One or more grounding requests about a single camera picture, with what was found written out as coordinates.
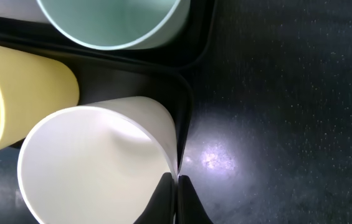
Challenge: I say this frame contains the grey cup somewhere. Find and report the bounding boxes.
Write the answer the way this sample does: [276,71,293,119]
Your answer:
[0,0,50,24]

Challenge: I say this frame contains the black tray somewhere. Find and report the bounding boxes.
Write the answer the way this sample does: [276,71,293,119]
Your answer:
[0,0,217,175]

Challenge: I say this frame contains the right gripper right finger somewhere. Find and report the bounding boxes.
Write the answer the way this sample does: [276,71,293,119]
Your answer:
[177,174,214,224]

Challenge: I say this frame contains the white cup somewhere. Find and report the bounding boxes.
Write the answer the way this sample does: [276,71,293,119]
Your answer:
[16,95,179,224]

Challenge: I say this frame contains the green cup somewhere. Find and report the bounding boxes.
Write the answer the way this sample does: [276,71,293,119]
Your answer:
[35,0,192,51]

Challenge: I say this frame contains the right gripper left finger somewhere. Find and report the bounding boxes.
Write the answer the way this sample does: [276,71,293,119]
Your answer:
[133,172,177,224]

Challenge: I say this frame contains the yellow cup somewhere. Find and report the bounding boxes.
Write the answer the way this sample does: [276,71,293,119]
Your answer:
[0,40,80,162]

